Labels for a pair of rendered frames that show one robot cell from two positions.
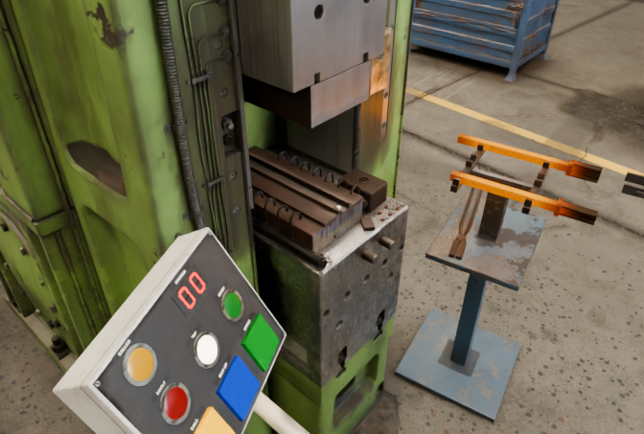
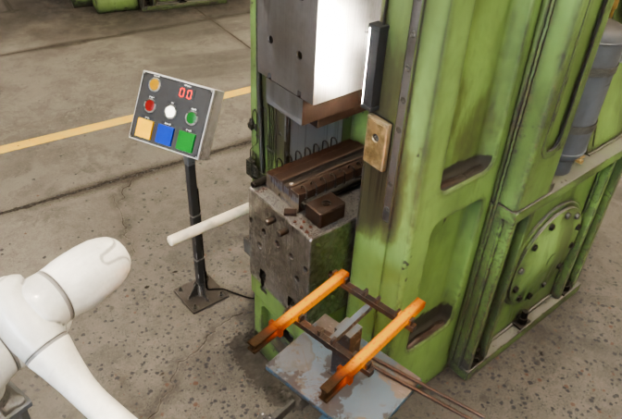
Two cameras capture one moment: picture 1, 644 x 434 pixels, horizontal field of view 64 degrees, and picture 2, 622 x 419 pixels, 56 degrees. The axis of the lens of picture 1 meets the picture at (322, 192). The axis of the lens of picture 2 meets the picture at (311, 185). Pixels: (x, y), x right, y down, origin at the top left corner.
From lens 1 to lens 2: 2.29 m
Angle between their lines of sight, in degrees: 76
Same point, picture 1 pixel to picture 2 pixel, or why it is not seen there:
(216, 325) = (180, 112)
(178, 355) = (163, 99)
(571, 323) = not seen: outside the picture
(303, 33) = (262, 43)
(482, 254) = (314, 354)
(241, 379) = (166, 133)
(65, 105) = not seen: hidden behind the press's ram
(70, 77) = not seen: hidden behind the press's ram
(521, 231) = (344, 404)
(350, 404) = (279, 346)
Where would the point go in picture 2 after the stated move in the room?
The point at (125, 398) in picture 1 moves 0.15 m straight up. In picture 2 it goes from (144, 84) to (140, 49)
